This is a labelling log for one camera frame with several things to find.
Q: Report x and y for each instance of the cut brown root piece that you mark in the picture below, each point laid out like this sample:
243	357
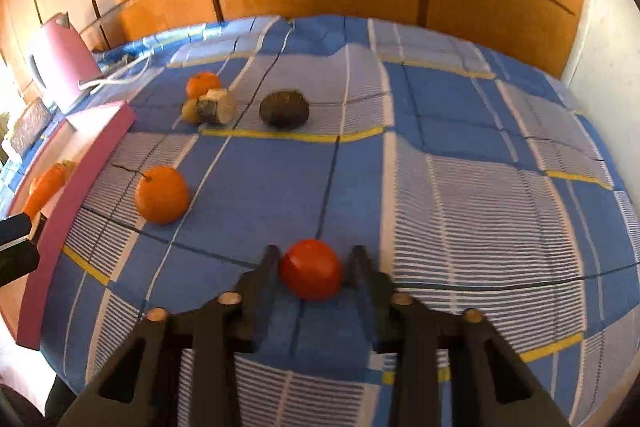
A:
216	106

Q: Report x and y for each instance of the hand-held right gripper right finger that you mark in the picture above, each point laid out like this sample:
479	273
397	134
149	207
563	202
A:
357	274

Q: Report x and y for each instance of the blue checked bedsheet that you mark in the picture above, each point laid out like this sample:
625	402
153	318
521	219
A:
400	187

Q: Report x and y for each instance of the pink tray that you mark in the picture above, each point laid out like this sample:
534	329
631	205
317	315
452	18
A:
60	207

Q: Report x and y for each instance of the large orange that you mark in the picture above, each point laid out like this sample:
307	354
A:
161	195

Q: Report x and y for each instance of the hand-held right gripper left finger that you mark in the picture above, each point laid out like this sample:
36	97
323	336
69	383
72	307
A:
266	272

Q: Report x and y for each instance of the small orange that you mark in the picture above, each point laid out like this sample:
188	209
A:
201	84

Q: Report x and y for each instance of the orange carrot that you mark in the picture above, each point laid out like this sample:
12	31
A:
42	189

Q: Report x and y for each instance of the small yellow-brown fruit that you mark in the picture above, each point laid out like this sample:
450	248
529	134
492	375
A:
189	111

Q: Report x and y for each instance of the pink electric kettle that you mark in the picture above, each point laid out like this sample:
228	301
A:
60	62

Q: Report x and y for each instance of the dark avocado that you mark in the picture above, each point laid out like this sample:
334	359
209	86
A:
284	109

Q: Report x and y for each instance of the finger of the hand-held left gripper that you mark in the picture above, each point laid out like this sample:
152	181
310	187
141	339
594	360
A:
15	247

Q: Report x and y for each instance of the red tomato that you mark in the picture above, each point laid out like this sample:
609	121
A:
311	270

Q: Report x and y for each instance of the brown textured box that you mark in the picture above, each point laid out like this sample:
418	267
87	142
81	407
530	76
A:
29	126

